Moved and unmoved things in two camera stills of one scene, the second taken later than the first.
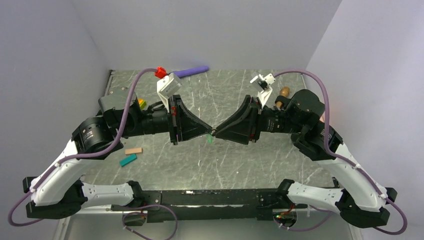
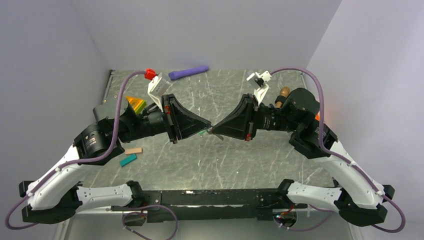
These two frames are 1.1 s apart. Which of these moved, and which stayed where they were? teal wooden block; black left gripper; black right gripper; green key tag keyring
Moved: green key tag keyring
Stayed: teal wooden block; black right gripper; black left gripper
